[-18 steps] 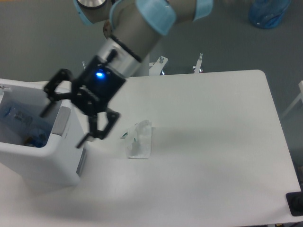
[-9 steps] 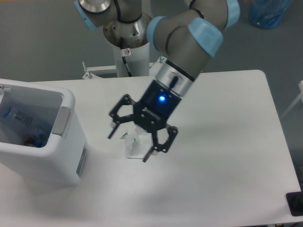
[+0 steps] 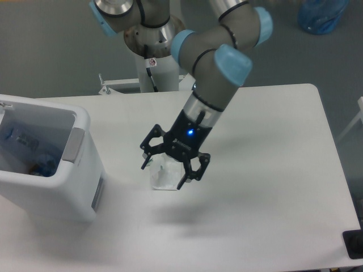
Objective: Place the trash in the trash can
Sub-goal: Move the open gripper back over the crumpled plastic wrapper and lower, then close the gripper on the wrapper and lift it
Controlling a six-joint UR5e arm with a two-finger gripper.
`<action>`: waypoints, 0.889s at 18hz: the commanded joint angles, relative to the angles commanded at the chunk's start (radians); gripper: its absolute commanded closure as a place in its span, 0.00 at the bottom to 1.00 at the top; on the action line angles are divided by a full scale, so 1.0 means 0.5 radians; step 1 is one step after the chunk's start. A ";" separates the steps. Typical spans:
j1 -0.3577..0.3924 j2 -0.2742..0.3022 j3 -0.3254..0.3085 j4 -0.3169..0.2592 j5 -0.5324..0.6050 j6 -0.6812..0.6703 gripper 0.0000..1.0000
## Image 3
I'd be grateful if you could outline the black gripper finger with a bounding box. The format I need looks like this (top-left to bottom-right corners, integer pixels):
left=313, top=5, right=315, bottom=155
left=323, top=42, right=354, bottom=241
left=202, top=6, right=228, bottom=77
left=176, top=152, right=211, bottom=190
left=139, top=123, right=168, bottom=170

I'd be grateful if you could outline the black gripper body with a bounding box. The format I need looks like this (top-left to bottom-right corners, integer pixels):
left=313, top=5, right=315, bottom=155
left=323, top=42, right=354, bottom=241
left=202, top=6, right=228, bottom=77
left=163, top=110, right=212, bottom=162

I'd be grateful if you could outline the white plastic wrapper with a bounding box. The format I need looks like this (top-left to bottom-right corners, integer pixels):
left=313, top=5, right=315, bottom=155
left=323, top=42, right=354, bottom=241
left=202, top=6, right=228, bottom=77
left=149, top=154, right=183, bottom=191

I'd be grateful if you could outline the crushed clear plastic bottle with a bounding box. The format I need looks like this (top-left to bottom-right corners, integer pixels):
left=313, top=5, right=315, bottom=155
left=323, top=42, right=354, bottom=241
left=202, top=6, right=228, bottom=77
left=1, top=122, right=40, bottom=163

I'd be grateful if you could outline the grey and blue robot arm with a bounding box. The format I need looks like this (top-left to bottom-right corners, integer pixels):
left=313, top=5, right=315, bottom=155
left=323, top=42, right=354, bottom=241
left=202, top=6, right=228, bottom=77
left=89, top=1, right=273, bottom=188

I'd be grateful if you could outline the white plastic trash can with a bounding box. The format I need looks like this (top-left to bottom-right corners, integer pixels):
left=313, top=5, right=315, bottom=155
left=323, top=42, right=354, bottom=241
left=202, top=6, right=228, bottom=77
left=1, top=95, right=105, bottom=222

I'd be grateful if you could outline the blue and orange trash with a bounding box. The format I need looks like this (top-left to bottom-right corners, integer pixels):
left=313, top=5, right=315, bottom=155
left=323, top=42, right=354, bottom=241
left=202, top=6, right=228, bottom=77
left=28, top=154, right=58, bottom=177

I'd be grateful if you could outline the black device at table edge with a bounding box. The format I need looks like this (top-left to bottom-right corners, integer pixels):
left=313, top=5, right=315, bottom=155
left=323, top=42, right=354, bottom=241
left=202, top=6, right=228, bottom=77
left=343, top=229, right=362, bottom=260

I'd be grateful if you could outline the blue plastic water jug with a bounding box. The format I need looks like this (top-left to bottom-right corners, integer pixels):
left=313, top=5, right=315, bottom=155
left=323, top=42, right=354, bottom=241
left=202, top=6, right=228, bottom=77
left=297, top=1, right=349, bottom=35

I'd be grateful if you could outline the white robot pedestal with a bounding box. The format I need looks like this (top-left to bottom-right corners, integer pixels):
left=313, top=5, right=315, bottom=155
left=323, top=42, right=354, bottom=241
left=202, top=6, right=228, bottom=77
left=124, top=15, right=185, bottom=93

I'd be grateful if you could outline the white clamp bracket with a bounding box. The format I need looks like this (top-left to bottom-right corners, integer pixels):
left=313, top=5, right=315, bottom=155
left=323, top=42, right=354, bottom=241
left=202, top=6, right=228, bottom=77
left=98, top=74, right=140, bottom=95

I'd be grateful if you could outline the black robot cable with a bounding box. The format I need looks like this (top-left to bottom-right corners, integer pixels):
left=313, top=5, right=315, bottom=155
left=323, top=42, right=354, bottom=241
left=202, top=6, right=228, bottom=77
left=143, top=44, right=159, bottom=93

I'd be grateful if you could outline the white metal frame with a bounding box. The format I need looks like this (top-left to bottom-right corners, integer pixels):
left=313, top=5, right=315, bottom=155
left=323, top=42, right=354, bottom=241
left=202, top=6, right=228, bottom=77
left=337, top=97, right=362, bottom=143

